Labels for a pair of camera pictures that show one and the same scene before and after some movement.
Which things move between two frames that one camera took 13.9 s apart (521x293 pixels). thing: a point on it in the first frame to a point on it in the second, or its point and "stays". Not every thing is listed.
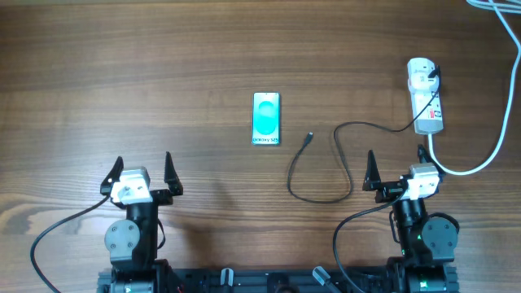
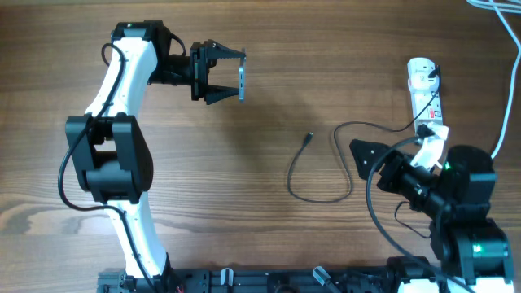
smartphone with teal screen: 266,118 to 242,78
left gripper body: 161,197 to 199,71
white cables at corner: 503,6 stays
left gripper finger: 171,177 to 216,50
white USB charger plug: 421,81 stays
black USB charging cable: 335,142 stays
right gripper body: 389,190 to 393,182
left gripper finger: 113,177 to 216,93
